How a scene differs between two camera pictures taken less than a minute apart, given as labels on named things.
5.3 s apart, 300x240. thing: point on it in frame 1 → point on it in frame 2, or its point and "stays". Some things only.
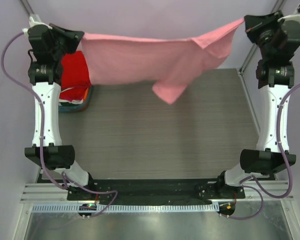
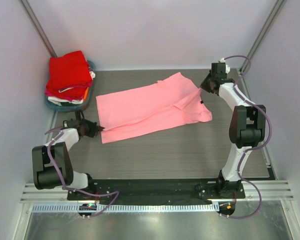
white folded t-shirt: (75, 102) stays
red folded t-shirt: (75, 78) stays
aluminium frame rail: (46, 193) stays
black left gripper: (68, 35) → (92, 128)
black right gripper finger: (256, 33) → (208, 84)
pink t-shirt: (173, 65) → (135, 112)
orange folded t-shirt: (85, 94) stays
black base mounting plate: (155, 189) stays
